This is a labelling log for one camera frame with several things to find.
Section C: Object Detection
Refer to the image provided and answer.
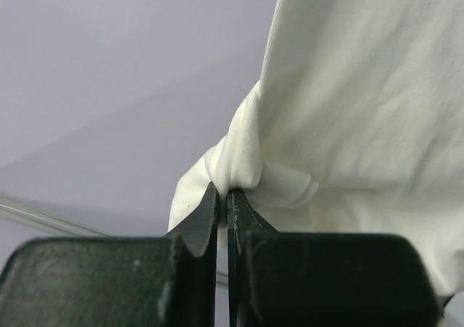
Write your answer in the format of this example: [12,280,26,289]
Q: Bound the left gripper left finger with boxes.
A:
[164,183,220,257]

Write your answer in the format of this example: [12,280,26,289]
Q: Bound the white t shirt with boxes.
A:
[169,0,463,297]

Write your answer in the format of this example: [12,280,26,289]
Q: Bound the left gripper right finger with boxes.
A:
[228,190,278,240]

